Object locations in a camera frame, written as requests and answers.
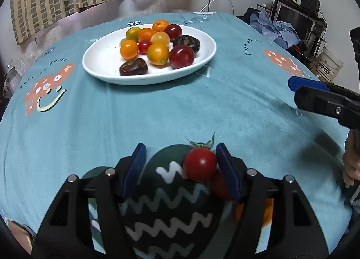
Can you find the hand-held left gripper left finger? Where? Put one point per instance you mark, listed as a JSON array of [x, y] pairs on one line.
[[135, 172]]

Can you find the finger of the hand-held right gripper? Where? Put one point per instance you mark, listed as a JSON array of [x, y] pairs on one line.
[[306, 82], [320, 101]]

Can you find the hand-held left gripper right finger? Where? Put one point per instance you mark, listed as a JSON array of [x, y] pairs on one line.
[[227, 172]]

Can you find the red cherry tomato with stem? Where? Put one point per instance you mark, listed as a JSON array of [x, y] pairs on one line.
[[200, 165]]

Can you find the dark purple tomato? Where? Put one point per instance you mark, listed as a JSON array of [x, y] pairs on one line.
[[134, 67]]

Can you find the white oval plate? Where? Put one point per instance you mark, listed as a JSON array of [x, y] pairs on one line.
[[104, 62]]

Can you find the yellow-orange tomato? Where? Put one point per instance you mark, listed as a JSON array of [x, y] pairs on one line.
[[157, 53]]

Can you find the small glossy orange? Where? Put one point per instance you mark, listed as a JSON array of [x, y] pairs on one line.
[[268, 212], [128, 49]]

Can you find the large pale yellow longan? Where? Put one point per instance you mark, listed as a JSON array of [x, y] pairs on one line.
[[160, 38]]

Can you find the orange mandarin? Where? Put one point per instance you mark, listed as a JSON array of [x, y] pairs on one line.
[[146, 34], [161, 25]]

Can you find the greenish yellow mandarin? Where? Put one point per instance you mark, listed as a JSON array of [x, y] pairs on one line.
[[132, 33]]

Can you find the person's right hand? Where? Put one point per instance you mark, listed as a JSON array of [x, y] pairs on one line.
[[351, 163]]

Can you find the white plastic bucket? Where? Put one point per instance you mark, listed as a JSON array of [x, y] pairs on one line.
[[329, 63]]

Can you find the pile of blue clothes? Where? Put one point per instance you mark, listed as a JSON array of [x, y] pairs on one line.
[[278, 30]]

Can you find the black television screen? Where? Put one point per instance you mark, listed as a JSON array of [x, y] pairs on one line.
[[298, 20]]

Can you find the blue printed tablecloth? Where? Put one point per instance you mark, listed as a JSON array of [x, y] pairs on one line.
[[168, 107]]

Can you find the black hat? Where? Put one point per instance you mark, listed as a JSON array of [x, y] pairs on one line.
[[250, 14]]

